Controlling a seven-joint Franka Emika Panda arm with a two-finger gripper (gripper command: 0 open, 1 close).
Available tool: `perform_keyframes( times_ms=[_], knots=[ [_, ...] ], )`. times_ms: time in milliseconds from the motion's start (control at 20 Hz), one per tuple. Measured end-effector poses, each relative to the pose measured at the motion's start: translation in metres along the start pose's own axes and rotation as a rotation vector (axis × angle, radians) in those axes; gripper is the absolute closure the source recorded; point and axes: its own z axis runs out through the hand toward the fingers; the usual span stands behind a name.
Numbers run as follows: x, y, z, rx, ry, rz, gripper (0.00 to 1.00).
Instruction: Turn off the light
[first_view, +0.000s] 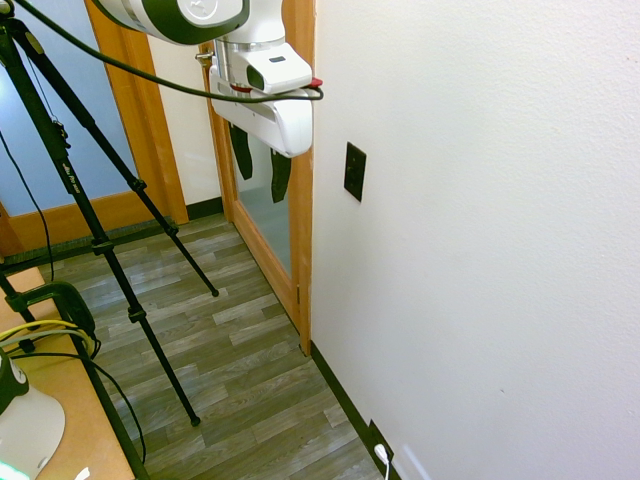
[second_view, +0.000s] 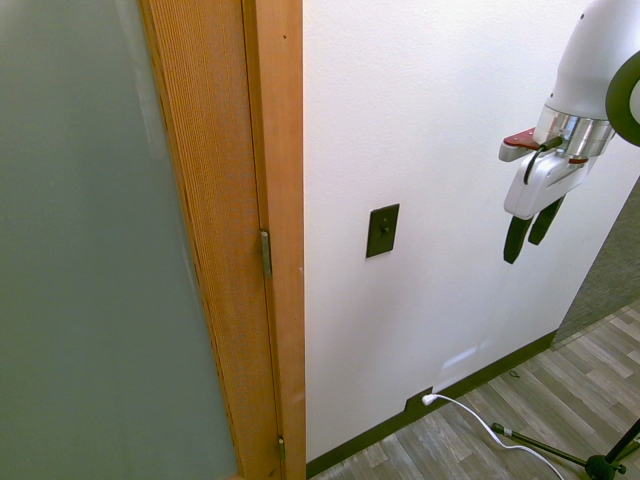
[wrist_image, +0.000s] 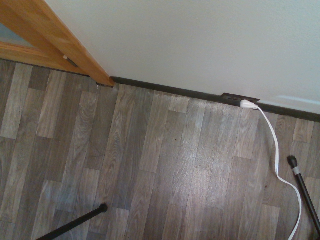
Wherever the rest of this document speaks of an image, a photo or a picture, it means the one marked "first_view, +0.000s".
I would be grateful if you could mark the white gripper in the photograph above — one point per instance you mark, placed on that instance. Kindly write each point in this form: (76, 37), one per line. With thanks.
(270, 118)

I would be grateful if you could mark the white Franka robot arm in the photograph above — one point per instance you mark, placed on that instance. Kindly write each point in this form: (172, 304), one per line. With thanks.
(165, 15)

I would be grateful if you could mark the wooden door with glass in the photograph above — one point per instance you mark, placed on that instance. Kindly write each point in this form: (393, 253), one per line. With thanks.
(270, 230)

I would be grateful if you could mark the wooden framed frosted glass panel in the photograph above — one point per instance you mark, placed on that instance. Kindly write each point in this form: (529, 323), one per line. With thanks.
(65, 125)

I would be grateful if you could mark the black table clamp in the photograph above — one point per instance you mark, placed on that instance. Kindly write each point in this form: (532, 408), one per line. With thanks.
(60, 305)

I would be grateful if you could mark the black baseboard strip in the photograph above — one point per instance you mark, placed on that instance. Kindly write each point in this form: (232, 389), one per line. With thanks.
(350, 405)

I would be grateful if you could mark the black light switch plate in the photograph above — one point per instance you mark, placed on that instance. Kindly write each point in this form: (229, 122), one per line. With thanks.
(354, 171)

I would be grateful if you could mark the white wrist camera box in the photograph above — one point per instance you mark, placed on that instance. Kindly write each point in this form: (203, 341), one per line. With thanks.
(272, 70)

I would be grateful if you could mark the black camera tripod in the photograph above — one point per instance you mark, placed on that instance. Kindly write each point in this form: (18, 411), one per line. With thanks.
(75, 190)

